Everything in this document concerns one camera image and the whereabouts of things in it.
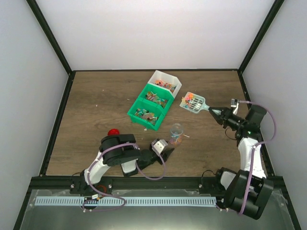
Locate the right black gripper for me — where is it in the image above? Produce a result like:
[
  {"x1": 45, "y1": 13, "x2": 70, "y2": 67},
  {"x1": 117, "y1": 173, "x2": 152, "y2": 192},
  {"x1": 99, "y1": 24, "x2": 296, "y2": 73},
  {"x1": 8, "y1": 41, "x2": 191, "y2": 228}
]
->
[{"x1": 209, "y1": 107, "x2": 247, "y2": 130}]

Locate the clear plastic cup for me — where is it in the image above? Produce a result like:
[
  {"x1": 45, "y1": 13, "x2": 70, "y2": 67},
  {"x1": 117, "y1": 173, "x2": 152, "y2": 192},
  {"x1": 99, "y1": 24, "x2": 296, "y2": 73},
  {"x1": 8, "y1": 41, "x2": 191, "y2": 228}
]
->
[{"x1": 169, "y1": 123, "x2": 184, "y2": 146}]

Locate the light blue slotted scoop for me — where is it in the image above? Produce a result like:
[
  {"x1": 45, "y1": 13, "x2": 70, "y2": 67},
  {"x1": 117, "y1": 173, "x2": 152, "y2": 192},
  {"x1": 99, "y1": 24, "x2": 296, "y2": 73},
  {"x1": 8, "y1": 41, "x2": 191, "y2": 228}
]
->
[{"x1": 179, "y1": 92, "x2": 209, "y2": 114}]

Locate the green candy bin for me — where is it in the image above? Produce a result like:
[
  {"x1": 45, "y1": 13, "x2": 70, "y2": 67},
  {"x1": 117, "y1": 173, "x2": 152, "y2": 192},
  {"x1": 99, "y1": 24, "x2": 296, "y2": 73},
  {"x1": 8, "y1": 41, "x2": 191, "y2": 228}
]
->
[
  {"x1": 138, "y1": 83, "x2": 174, "y2": 113},
  {"x1": 127, "y1": 98, "x2": 165, "y2": 131}
]

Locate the white candy bin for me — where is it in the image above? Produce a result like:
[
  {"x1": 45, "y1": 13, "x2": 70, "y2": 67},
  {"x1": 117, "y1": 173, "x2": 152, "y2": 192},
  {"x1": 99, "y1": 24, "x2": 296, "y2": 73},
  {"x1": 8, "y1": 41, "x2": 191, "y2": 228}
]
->
[{"x1": 147, "y1": 70, "x2": 182, "y2": 98}]

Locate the red round lid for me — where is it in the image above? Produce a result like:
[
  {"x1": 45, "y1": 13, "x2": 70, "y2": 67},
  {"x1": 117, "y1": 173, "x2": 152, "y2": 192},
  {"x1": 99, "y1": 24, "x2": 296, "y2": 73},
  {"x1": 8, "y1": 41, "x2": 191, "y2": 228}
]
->
[{"x1": 107, "y1": 128, "x2": 120, "y2": 136}]

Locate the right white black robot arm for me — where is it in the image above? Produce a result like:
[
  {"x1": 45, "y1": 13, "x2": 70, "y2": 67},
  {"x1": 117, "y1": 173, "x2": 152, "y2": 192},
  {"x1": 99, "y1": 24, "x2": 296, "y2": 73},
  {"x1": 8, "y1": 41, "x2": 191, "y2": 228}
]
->
[{"x1": 209, "y1": 103, "x2": 273, "y2": 220}]

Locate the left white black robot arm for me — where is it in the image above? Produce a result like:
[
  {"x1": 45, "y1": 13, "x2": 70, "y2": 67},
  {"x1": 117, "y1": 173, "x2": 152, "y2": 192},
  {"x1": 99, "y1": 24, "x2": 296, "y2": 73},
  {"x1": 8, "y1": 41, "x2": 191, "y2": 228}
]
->
[{"x1": 70, "y1": 134, "x2": 174, "y2": 195}]

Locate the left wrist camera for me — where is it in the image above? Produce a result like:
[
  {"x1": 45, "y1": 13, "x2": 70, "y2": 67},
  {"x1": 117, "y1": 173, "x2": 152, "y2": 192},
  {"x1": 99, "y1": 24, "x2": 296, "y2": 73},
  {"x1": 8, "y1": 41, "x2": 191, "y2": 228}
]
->
[{"x1": 151, "y1": 139, "x2": 168, "y2": 156}]

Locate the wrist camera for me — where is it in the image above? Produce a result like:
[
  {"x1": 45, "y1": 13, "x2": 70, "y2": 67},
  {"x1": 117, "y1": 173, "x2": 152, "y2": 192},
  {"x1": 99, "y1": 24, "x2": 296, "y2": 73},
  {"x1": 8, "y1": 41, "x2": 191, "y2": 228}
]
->
[
  {"x1": 231, "y1": 98, "x2": 240, "y2": 115},
  {"x1": 151, "y1": 139, "x2": 168, "y2": 156}
]

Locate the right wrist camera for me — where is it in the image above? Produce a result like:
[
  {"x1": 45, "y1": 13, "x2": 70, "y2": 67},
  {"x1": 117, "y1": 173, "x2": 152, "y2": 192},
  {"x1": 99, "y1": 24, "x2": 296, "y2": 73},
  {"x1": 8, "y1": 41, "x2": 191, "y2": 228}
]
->
[{"x1": 231, "y1": 98, "x2": 240, "y2": 115}]

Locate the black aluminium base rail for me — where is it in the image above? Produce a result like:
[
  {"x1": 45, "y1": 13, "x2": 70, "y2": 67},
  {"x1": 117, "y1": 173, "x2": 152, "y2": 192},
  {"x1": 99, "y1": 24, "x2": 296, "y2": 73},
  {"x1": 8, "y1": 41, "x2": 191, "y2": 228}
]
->
[{"x1": 29, "y1": 176, "x2": 284, "y2": 195}]

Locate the black frame post right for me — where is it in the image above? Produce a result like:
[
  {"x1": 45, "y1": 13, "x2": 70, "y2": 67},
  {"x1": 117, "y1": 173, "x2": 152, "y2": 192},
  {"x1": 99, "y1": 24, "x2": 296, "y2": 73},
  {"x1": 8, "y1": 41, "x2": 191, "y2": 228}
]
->
[{"x1": 238, "y1": 0, "x2": 284, "y2": 73}]

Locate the black frame post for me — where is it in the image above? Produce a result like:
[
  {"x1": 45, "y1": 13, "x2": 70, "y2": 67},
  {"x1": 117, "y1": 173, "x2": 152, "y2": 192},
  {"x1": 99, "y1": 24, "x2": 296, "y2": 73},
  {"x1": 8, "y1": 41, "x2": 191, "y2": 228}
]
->
[
  {"x1": 26, "y1": 0, "x2": 72, "y2": 75},
  {"x1": 238, "y1": 0, "x2": 284, "y2": 73}
]

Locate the light blue slotted cable duct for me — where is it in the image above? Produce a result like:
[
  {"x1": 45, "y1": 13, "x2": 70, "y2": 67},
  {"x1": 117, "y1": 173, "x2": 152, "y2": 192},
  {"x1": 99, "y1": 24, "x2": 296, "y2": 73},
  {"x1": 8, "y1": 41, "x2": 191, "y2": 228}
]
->
[{"x1": 34, "y1": 196, "x2": 216, "y2": 207}]

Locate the black frame post left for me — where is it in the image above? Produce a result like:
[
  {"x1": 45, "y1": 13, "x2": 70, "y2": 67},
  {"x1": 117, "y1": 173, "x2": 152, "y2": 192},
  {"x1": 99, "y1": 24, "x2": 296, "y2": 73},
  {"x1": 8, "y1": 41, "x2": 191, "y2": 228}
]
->
[{"x1": 26, "y1": 0, "x2": 72, "y2": 75}]

